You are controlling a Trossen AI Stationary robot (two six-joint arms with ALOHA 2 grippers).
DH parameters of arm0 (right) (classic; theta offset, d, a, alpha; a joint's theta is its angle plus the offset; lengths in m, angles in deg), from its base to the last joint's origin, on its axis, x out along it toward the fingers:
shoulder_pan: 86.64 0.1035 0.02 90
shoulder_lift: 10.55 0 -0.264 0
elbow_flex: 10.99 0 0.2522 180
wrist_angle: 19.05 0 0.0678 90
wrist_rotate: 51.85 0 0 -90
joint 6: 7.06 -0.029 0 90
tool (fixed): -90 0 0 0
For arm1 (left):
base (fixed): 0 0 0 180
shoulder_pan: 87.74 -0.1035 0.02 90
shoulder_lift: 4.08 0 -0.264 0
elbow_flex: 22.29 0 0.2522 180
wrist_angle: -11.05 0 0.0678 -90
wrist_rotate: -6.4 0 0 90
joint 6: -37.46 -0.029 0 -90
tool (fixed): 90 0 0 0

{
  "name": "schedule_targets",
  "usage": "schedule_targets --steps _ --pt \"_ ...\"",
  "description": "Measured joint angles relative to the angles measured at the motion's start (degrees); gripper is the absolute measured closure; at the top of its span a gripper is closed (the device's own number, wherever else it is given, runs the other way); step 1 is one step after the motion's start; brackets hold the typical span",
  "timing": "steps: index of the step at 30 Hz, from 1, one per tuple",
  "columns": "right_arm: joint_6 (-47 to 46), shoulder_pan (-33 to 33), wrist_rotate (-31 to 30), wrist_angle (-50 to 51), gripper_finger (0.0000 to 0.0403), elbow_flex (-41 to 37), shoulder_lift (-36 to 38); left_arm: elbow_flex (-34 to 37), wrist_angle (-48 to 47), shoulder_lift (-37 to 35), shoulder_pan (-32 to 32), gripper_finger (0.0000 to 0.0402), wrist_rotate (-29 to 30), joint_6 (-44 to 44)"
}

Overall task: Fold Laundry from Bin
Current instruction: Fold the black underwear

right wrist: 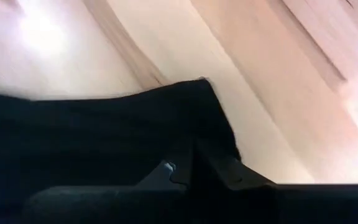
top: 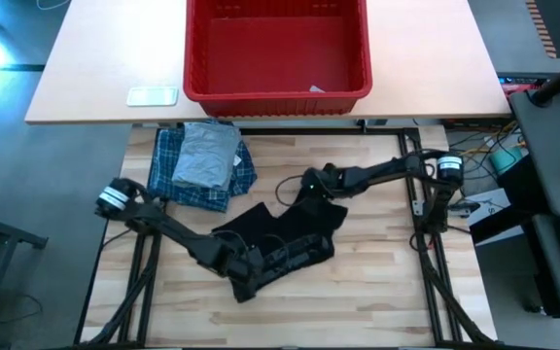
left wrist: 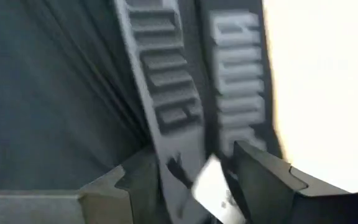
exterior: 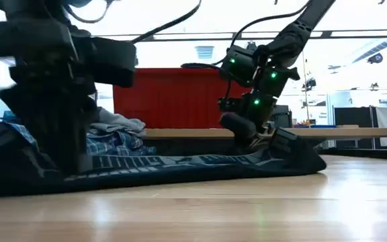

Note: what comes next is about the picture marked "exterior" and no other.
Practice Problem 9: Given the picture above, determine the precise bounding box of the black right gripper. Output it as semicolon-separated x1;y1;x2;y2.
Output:
217;65;301;153

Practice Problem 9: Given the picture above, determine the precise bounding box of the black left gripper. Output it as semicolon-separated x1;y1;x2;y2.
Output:
0;18;99;176

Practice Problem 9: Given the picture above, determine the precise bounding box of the grey garment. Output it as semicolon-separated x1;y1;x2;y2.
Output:
89;107;146;135

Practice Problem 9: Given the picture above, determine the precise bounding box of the blue plaid garment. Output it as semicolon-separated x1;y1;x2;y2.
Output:
7;122;157;157

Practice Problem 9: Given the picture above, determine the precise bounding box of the black garment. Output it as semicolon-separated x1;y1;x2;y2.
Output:
0;122;328;199

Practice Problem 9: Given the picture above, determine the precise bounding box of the red plastic laundry bin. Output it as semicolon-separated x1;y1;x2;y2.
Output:
112;68;252;130

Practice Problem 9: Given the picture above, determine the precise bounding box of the black equipment case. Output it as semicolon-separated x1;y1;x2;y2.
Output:
270;104;294;129

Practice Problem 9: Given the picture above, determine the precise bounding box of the blue chair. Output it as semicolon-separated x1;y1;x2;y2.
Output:
2;110;18;124

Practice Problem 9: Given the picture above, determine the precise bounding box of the thin vertical pole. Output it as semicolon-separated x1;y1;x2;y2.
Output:
301;50;312;128

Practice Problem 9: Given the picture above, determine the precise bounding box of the black ceiling spotlight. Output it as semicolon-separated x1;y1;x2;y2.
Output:
368;52;384;65
302;77;317;91

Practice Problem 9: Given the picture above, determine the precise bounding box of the square ceiling vent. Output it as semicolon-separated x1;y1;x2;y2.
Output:
195;46;216;60

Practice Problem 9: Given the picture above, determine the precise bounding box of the long ceiling light fixture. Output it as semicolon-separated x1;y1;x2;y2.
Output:
92;29;387;43

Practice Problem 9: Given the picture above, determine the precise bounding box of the ceiling air vent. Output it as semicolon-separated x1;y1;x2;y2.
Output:
353;37;387;63

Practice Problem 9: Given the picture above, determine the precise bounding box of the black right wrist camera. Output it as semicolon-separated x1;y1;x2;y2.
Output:
219;45;259;87

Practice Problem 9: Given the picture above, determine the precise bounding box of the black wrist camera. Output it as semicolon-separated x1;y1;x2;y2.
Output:
87;36;138;89
219;45;259;87

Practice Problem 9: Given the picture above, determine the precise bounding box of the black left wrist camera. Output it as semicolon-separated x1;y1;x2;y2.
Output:
87;36;138;89

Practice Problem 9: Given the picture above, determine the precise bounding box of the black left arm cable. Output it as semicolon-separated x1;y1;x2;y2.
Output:
64;0;203;44

